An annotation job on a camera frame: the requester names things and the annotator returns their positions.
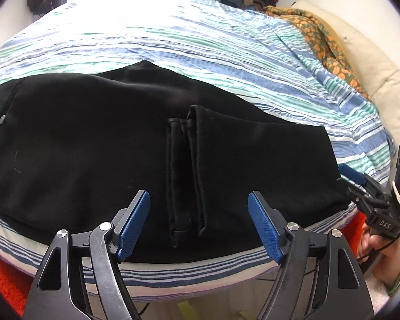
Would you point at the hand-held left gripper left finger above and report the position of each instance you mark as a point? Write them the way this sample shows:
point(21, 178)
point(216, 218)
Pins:
point(133, 221)

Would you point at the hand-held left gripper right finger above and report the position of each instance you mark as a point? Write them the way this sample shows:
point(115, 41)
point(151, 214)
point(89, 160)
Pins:
point(265, 223)

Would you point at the striped bed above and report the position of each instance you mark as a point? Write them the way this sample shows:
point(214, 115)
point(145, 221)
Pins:
point(186, 33)

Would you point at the cream pillow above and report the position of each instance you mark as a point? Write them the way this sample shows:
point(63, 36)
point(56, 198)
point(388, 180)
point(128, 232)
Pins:
point(376, 66)

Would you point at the person's right hand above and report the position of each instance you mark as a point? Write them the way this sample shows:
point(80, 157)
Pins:
point(391, 253)

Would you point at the person's right forearm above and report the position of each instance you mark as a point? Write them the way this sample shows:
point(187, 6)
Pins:
point(399, 273)

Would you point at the black pants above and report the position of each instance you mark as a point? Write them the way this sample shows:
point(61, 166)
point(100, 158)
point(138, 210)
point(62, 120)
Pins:
point(103, 146)

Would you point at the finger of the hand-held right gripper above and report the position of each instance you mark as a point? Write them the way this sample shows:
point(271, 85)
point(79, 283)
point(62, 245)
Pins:
point(368, 201)
point(353, 175)

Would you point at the orange fleece garment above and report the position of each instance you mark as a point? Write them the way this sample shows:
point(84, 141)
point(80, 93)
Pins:
point(3, 280)

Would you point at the orange floral quilt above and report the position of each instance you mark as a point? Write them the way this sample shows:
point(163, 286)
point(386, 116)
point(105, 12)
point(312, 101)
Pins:
point(320, 40)

